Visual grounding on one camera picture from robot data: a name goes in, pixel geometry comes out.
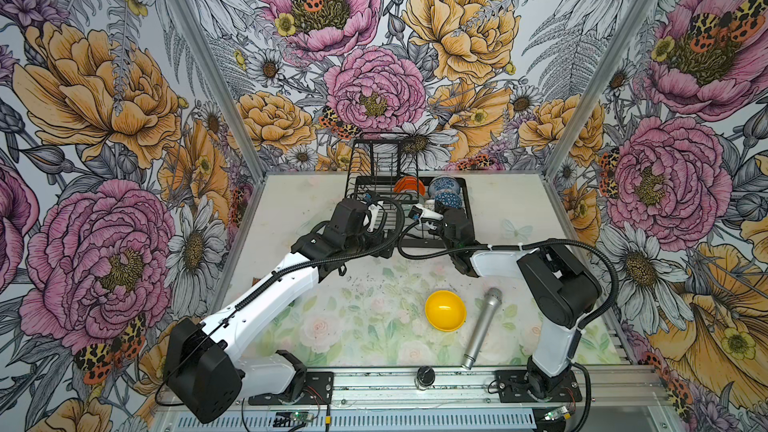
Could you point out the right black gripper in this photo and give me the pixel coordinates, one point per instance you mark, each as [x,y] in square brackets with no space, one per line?
[439,209]

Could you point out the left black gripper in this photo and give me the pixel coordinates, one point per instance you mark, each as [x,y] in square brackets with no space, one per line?
[377,238]

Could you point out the blue floral ceramic bowl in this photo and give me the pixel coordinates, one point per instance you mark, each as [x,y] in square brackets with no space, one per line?
[445,183]

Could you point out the orange plastic bowl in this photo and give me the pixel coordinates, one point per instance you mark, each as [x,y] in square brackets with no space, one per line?
[410,184]

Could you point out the yellow plastic bowl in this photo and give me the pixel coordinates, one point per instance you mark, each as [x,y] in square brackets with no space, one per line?
[445,311]

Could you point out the blue triangle pattern bowl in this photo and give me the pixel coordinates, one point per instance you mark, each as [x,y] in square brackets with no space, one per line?
[449,199]

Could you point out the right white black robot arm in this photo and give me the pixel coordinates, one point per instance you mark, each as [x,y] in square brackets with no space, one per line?
[561,285]

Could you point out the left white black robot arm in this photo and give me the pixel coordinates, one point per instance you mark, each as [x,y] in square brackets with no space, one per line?
[205,364]

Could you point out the silver microphone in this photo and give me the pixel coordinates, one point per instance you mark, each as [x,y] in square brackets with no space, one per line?
[490,304]

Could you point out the green circuit board left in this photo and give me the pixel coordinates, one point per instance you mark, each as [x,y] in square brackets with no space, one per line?
[293,419]

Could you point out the green circuit board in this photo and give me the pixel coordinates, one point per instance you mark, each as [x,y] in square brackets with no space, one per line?
[556,414]
[293,419]

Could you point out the green circuit board right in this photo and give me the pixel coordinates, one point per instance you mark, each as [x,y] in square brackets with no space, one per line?
[556,414]

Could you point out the black wire dish rack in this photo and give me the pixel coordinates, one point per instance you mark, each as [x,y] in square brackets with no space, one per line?
[403,168]

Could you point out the black knob on rail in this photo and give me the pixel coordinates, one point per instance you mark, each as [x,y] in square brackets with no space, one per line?
[425,378]

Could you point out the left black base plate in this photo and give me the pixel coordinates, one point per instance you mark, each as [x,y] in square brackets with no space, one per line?
[313,388]

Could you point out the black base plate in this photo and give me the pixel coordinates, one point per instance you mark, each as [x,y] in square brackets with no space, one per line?
[521,386]
[313,388]

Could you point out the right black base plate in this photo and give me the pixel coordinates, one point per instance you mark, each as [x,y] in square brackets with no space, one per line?
[521,386]

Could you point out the aluminium front rail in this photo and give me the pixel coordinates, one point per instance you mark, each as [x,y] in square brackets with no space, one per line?
[615,398]

